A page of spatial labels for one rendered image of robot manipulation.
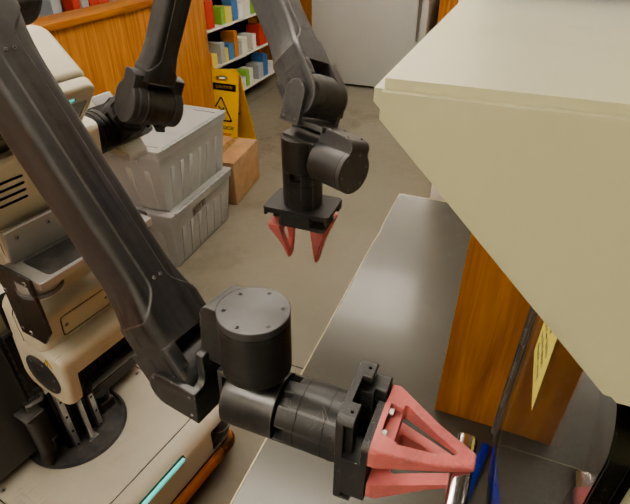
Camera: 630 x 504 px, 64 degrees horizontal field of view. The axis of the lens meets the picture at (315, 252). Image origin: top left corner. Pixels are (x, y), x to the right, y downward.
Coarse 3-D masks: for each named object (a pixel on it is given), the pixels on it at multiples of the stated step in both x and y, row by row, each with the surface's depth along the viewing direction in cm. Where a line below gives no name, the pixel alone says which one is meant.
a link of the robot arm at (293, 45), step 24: (264, 0) 69; (288, 0) 68; (264, 24) 69; (288, 24) 66; (288, 48) 66; (312, 48) 66; (288, 72) 66; (312, 72) 64; (336, 72) 68; (312, 96) 63; (336, 96) 66
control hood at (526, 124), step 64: (512, 0) 26; (576, 0) 26; (448, 64) 16; (512, 64) 16; (576, 64) 16; (448, 128) 14; (512, 128) 14; (576, 128) 13; (448, 192) 15; (512, 192) 14; (576, 192) 14; (512, 256) 16; (576, 256) 15; (576, 320) 16
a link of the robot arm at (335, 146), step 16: (288, 96) 65; (304, 96) 64; (288, 112) 66; (320, 128) 64; (336, 128) 67; (320, 144) 65; (336, 144) 63; (352, 144) 62; (368, 144) 64; (320, 160) 64; (336, 160) 62; (352, 160) 63; (368, 160) 65; (320, 176) 65; (336, 176) 62; (352, 176) 64; (352, 192) 66
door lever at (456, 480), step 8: (464, 440) 39; (472, 440) 39; (472, 448) 39; (456, 472) 37; (464, 472) 37; (472, 472) 37; (448, 480) 37; (456, 480) 36; (464, 480) 36; (448, 488) 36; (456, 488) 36; (464, 488) 36; (448, 496) 36; (456, 496) 35; (464, 496) 36
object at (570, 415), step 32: (544, 384) 37; (576, 384) 27; (512, 416) 50; (544, 416) 34; (576, 416) 26; (608, 416) 21; (512, 448) 45; (544, 448) 32; (576, 448) 24; (608, 448) 20; (512, 480) 41; (544, 480) 29; (576, 480) 23; (608, 480) 20
